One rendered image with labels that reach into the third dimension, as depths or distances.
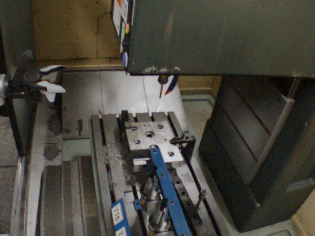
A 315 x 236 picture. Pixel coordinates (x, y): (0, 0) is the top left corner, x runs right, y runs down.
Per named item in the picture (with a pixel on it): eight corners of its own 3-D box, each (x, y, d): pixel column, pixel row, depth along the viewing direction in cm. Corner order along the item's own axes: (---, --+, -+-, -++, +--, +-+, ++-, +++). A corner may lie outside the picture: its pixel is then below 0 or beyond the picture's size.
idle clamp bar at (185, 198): (188, 233, 108) (192, 225, 104) (167, 185, 126) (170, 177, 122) (199, 230, 109) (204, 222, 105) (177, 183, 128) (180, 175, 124)
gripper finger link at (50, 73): (61, 76, 95) (40, 85, 89) (61, 61, 92) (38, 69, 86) (66, 79, 94) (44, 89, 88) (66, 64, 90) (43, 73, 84)
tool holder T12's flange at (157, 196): (161, 202, 83) (162, 198, 81) (141, 203, 81) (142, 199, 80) (157, 186, 87) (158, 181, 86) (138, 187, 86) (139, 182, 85)
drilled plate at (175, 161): (133, 172, 125) (134, 164, 122) (123, 130, 146) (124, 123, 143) (181, 167, 131) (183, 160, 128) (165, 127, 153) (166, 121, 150)
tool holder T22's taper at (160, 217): (167, 227, 73) (171, 214, 69) (151, 227, 73) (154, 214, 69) (167, 214, 77) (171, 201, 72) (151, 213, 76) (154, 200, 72)
